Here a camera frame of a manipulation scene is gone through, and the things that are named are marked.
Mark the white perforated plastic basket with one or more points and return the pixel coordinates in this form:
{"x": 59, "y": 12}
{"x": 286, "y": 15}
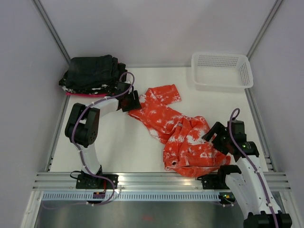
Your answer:
{"x": 221, "y": 72}

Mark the left aluminium frame post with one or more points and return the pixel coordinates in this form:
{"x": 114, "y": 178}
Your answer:
{"x": 51, "y": 28}

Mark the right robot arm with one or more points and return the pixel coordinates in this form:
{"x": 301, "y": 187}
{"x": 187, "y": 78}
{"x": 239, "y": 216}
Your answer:
{"x": 245, "y": 178}

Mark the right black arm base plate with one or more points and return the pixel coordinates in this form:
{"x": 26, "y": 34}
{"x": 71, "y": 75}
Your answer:
{"x": 212, "y": 182}

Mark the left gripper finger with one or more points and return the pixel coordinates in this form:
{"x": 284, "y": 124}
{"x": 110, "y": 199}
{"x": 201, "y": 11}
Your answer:
{"x": 130, "y": 105}
{"x": 134, "y": 95}

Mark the folded black trousers top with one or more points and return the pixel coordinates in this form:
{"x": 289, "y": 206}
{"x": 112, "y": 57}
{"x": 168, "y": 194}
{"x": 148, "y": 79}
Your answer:
{"x": 86, "y": 72}

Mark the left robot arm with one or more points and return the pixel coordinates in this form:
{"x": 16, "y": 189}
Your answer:
{"x": 83, "y": 124}

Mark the aluminium frame post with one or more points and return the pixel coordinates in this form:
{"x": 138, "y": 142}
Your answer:
{"x": 51, "y": 28}
{"x": 267, "y": 22}

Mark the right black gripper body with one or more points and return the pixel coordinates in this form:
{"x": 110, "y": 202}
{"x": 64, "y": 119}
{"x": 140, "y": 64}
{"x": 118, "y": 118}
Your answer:
{"x": 221, "y": 141}

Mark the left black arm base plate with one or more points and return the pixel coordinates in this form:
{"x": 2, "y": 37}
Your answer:
{"x": 85, "y": 181}

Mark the right aluminium frame post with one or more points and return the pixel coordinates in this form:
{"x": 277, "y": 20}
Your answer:
{"x": 267, "y": 22}

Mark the folded black white-speckled trousers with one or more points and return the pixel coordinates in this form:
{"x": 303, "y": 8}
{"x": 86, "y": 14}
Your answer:
{"x": 107, "y": 86}

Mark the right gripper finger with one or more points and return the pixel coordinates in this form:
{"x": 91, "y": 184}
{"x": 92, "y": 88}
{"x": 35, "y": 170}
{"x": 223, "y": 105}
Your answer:
{"x": 212, "y": 137}
{"x": 217, "y": 128}

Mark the orange white tie-dye trousers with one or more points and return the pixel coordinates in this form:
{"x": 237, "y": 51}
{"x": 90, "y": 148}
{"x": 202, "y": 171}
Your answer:
{"x": 185, "y": 152}

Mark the aluminium front rail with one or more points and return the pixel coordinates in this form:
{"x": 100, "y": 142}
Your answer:
{"x": 147, "y": 181}

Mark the white slotted cable duct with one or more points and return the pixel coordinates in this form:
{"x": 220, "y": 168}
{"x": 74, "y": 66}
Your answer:
{"x": 138, "y": 196}

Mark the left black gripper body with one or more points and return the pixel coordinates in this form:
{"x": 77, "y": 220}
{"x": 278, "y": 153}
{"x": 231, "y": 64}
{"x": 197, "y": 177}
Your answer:
{"x": 129, "y": 100}

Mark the folded pink trousers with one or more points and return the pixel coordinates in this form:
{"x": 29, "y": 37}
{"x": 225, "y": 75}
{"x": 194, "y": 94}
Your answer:
{"x": 86, "y": 95}

